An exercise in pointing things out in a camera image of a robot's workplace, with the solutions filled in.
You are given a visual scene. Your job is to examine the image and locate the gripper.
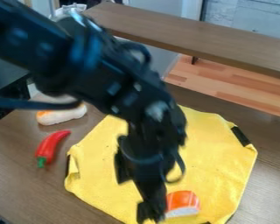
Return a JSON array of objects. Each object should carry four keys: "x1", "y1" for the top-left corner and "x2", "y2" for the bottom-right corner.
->
[{"x1": 113, "y1": 101, "x2": 190, "y2": 224}]

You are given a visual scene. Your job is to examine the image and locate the yellow cloth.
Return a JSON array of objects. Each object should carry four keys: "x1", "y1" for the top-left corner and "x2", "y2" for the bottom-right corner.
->
[{"x1": 64, "y1": 104, "x2": 260, "y2": 224}]

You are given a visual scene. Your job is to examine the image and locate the orange and white toy sushi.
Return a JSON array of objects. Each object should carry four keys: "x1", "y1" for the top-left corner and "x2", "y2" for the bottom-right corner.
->
[{"x1": 163, "y1": 190, "x2": 202, "y2": 220}]

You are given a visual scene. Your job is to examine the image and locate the red toy pepper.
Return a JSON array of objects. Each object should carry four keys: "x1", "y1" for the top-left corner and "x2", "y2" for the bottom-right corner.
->
[{"x1": 33, "y1": 129, "x2": 73, "y2": 169}]

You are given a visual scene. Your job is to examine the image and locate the wooden shelf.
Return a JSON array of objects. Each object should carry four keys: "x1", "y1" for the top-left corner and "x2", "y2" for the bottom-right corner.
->
[{"x1": 82, "y1": 1, "x2": 280, "y2": 81}]

